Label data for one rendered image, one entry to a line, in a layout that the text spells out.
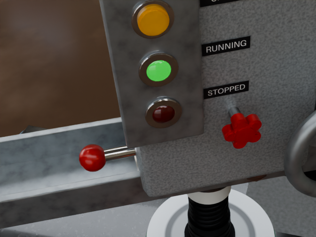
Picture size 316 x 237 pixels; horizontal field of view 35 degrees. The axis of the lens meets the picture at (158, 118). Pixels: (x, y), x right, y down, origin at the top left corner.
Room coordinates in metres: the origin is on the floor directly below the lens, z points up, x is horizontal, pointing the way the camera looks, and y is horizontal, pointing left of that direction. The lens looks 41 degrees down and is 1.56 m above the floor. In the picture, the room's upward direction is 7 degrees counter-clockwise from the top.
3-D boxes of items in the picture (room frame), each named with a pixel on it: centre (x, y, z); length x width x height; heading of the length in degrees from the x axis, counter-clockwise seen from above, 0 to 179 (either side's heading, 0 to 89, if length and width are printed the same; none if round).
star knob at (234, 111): (0.37, -0.08, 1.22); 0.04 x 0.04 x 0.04; 6
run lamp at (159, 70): (0.36, -0.01, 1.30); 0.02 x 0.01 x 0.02; 96
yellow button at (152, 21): (0.36, -0.01, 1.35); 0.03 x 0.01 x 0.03; 96
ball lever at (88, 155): (0.42, 0.06, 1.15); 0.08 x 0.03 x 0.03; 96
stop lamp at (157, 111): (0.36, -0.01, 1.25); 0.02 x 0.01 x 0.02; 96
